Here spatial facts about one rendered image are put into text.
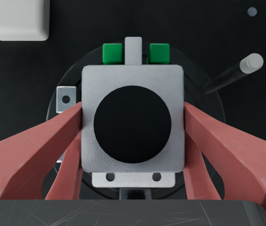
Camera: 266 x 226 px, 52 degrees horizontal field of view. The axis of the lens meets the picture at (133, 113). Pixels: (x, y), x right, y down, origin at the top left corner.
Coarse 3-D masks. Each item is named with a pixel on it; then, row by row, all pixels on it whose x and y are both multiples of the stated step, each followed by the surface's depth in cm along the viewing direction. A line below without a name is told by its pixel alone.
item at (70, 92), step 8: (56, 88) 20; (64, 88) 20; (72, 88) 20; (56, 96) 20; (64, 96) 19; (72, 96) 20; (80, 96) 21; (56, 104) 20; (64, 104) 19; (72, 104) 19; (56, 112) 19
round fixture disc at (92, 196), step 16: (96, 48) 21; (144, 48) 21; (80, 64) 21; (96, 64) 21; (144, 64) 21; (176, 64) 21; (192, 64) 21; (64, 80) 21; (80, 80) 21; (192, 80) 21; (208, 80) 21; (192, 96) 21; (208, 96) 21; (48, 112) 21; (208, 112) 21; (176, 176) 21; (80, 192) 21; (96, 192) 21; (112, 192) 21; (160, 192) 21; (176, 192) 20
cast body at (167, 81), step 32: (128, 64) 16; (96, 96) 11; (128, 96) 10; (160, 96) 11; (96, 128) 10; (128, 128) 10; (160, 128) 10; (96, 160) 11; (128, 160) 10; (160, 160) 11
